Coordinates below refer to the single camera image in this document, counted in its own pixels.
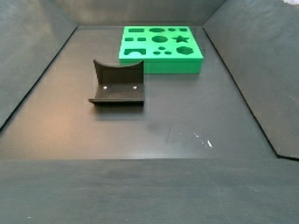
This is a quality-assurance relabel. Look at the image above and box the green shape-sorter block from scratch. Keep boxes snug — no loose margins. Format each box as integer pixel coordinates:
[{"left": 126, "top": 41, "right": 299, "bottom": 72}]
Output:
[{"left": 117, "top": 26, "right": 202, "bottom": 74}]

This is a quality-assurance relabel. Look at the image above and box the black curved holder stand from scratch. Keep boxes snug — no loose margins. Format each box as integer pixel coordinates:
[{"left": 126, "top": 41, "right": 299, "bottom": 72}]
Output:
[{"left": 88, "top": 60, "right": 145, "bottom": 105}]

